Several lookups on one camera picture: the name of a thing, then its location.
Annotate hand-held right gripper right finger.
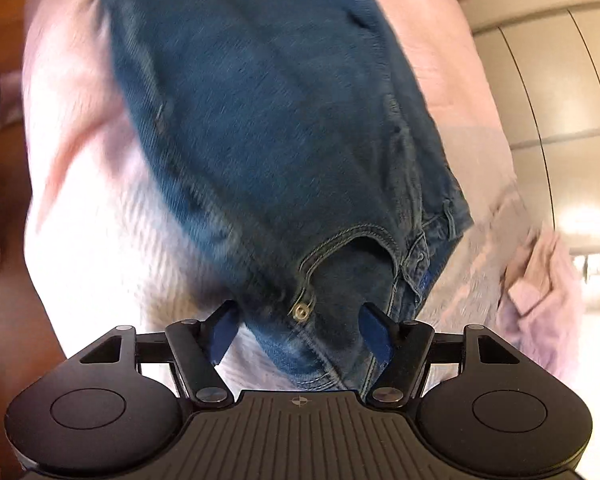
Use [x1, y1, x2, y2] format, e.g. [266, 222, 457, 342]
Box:
[358, 302, 523, 408]

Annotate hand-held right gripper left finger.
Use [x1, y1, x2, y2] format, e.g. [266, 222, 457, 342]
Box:
[67, 300, 241, 408]

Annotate blue denim jeans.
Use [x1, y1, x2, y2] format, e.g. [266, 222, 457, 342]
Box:
[100, 0, 476, 396]

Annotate herringbone white pink blanket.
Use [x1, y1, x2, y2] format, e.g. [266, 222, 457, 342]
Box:
[22, 0, 536, 396]

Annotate pink crumpled garment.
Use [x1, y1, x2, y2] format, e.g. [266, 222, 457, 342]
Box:
[495, 227, 586, 386]

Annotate cream wardrobe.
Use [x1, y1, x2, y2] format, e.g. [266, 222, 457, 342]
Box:
[470, 0, 600, 256]

